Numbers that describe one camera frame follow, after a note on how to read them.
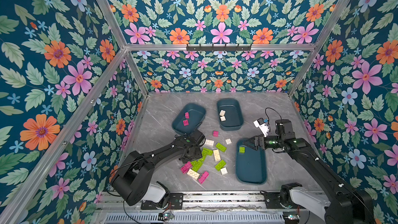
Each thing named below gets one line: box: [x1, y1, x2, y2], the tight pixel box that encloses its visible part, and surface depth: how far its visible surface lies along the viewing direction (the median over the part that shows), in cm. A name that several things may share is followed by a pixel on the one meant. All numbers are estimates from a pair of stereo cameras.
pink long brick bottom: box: [198, 171, 209, 185], surface depth 81 cm
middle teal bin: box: [216, 98, 245, 131], surface depth 109 cm
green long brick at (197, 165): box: [190, 156, 206, 173], surface depth 86 cm
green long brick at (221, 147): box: [215, 142, 227, 153], surface depth 93 cm
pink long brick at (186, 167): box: [180, 161, 192, 175], surface depth 85 cm
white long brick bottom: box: [186, 168, 201, 180], surface depth 83 cm
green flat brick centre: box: [203, 147, 214, 157], surface depth 91 cm
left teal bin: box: [172, 102, 207, 136], surface depth 106 cm
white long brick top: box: [204, 138, 215, 146], surface depth 94 cm
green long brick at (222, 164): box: [214, 159, 227, 172], surface depth 87 cm
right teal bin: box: [235, 137, 268, 185], surface depth 85 cm
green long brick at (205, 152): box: [195, 147, 212, 167], surface depth 90 cm
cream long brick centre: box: [212, 148, 222, 162], surface depth 89 cm
